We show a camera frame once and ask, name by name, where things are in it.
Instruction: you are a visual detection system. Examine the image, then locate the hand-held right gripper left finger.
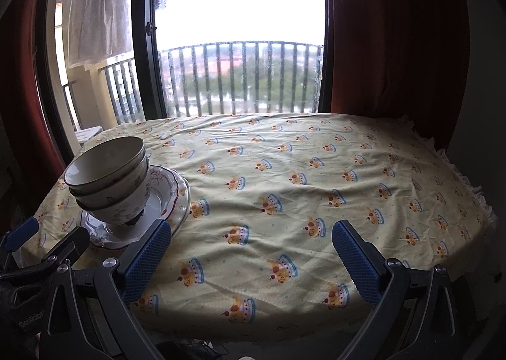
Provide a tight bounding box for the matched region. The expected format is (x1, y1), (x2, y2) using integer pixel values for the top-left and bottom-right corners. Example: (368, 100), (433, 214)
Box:
(40, 218), (173, 360)

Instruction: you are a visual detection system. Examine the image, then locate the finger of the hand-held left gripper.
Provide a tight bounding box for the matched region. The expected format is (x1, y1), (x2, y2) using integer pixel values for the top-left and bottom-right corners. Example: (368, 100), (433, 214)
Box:
(0, 217), (40, 255)
(0, 226), (91, 278)

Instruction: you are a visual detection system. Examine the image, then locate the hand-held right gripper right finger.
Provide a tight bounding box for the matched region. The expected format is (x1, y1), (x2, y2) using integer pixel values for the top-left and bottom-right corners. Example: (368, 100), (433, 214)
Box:
(332, 220), (471, 360)

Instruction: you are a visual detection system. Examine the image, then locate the cream floral bowl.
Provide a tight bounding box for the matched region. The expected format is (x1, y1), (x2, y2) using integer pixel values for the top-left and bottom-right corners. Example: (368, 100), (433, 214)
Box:
(73, 155), (151, 211)
(79, 170), (151, 228)
(64, 136), (147, 189)

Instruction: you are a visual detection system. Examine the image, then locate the ribbed beaded yellow-flower plate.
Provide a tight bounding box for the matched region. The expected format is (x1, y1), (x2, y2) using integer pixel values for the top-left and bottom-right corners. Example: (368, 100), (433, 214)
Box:
(81, 169), (189, 250)

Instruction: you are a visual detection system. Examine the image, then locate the red-rimmed white plate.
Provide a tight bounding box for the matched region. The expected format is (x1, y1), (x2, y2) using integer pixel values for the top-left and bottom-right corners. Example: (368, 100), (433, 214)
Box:
(81, 166), (185, 249)

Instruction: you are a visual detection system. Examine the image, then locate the large scalloped yellow-flower plate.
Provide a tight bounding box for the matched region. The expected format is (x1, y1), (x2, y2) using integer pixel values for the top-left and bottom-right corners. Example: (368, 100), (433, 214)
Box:
(81, 170), (192, 251)

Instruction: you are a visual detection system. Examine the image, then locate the white balcony chair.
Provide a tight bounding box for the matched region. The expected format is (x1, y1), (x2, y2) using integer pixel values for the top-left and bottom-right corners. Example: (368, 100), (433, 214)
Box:
(75, 127), (105, 145)

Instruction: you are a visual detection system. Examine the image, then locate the yellow printed tablecloth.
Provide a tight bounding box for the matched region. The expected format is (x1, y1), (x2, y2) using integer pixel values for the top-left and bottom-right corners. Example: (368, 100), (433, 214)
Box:
(34, 112), (497, 341)

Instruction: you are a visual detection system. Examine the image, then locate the red curtain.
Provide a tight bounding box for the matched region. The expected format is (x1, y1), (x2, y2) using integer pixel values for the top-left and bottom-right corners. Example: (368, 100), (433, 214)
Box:
(0, 0), (60, 226)
(324, 0), (469, 151)

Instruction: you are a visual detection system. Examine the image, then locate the balcony railing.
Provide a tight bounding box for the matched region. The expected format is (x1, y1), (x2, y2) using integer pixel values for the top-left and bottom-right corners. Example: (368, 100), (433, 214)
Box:
(61, 41), (323, 125)

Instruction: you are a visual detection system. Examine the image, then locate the white hanging cloth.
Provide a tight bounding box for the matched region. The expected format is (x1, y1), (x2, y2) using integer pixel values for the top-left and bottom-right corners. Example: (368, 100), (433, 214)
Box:
(63, 0), (133, 68)

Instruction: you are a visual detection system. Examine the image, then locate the black window frame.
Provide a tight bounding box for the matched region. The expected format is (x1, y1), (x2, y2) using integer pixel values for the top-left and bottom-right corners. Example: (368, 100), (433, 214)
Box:
(35, 0), (336, 147)

